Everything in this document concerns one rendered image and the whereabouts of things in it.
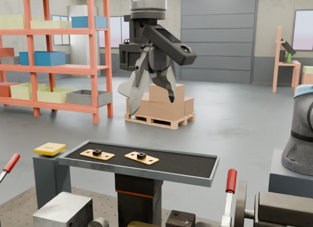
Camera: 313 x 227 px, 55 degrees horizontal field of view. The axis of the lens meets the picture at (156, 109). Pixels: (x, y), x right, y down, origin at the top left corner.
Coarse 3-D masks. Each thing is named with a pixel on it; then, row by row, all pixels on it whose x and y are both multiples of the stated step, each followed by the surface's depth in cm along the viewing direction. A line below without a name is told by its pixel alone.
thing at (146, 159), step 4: (132, 152) 77; (136, 152) 77; (128, 156) 74; (132, 156) 74; (136, 156) 74; (140, 156) 72; (144, 156) 73; (148, 156) 74; (136, 160) 72; (140, 160) 71; (144, 160) 71; (148, 160) 71; (152, 160) 72; (156, 160) 71; (148, 164) 70
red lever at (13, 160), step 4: (12, 156) 82; (16, 156) 82; (12, 160) 81; (16, 160) 82; (8, 164) 81; (12, 164) 81; (4, 168) 80; (8, 168) 80; (12, 168) 81; (4, 172) 80; (8, 172) 80; (0, 176) 79; (4, 176) 79; (0, 180) 78
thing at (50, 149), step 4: (48, 144) 83; (52, 144) 83; (56, 144) 83; (60, 144) 83; (36, 148) 80; (40, 148) 80; (44, 148) 80; (48, 148) 80; (52, 148) 80; (56, 148) 80; (60, 148) 81; (64, 148) 83; (36, 152) 80; (40, 152) 79; (44, 152) 79; (48, 152) 78; (52, 152) 78; (56, 152) 79
